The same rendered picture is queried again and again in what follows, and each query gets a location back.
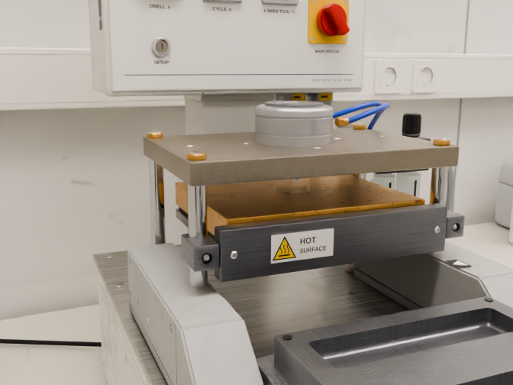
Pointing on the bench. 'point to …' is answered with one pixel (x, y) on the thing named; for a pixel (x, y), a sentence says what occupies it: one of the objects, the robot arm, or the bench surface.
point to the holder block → (405, 348)
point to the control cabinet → (227, 54)
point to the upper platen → (291, 199)
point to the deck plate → (260, 304)
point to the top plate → (296, 147)
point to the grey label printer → (504, 195)
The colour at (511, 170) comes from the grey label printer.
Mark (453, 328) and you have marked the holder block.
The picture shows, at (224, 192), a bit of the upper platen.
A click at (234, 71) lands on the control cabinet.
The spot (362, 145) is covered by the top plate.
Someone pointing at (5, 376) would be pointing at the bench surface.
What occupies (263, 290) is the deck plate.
